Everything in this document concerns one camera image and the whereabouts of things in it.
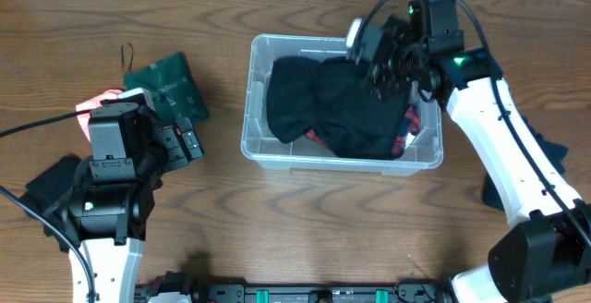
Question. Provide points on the pink printed garment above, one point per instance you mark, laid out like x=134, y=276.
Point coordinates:
x=91, y=104

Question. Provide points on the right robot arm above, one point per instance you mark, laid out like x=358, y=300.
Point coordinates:
x=547, y=249

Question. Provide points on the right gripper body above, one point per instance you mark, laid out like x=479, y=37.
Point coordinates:
x=411, y=63

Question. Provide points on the dark green garment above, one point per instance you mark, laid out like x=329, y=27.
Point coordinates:
x=170, y=82

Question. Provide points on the clear plastic storage container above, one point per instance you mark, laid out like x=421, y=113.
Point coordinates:
x=423, y=151

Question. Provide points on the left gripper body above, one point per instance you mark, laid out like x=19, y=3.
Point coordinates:
x=183, y=141

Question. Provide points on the black garment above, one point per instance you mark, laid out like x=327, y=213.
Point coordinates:
x=304, y=93
x=49, y=192

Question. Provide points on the red plaid flannel garment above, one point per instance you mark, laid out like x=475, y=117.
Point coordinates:
x=355, y=142

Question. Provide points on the dark navy taped garment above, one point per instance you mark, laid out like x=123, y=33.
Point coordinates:
x=553, y=151

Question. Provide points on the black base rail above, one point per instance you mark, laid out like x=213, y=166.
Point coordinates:
x=180, y=287

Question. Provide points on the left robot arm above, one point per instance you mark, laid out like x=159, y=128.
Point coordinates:
x=107, y=213

